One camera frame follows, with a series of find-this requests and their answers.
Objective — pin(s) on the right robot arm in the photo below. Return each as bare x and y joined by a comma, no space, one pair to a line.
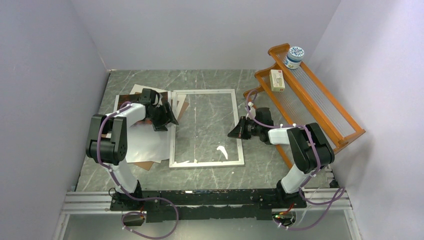
310,149

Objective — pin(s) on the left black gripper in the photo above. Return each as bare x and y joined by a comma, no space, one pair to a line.
167,118

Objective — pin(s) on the red and white photo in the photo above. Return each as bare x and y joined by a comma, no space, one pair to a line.
129,113

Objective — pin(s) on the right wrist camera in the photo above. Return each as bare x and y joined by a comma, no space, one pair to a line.
251,111

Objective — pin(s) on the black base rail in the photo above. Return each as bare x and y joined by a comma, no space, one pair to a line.
168,205

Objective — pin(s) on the small cream box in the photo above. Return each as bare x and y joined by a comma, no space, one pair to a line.
277,82

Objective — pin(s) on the white picture frame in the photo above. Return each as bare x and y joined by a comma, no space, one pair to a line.
200,140

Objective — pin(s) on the orange wooden shelf rack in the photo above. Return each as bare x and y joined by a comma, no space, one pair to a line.
306,100

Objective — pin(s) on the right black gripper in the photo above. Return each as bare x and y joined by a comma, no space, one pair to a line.
239,131

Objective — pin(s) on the blue white round jar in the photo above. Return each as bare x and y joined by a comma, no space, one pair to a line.
294,57

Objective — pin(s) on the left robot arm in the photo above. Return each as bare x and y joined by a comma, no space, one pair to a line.
107,140

